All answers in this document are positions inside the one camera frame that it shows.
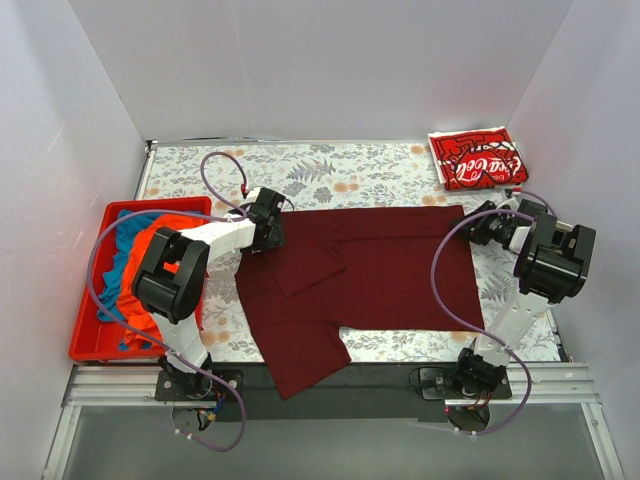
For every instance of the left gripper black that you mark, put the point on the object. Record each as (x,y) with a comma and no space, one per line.
(275,236)

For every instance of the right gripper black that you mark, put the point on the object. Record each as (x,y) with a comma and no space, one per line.
(480,228)

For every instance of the dark red t shirt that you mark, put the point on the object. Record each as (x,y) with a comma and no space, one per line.
(366,269)

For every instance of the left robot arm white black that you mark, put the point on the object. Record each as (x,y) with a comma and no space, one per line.
(170,279)

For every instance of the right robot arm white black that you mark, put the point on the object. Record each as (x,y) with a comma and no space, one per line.
(552,264)

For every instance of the floral table mat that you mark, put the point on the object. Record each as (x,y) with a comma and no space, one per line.
(318,176)

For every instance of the folded red coca-cola t shirt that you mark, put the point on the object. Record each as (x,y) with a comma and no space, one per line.
(480,162)

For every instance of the blue t shirt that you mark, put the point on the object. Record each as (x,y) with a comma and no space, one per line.
(125,234)

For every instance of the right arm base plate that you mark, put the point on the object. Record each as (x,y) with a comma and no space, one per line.
(466,407)

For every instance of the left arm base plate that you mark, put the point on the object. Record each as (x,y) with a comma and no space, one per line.
(220,385)

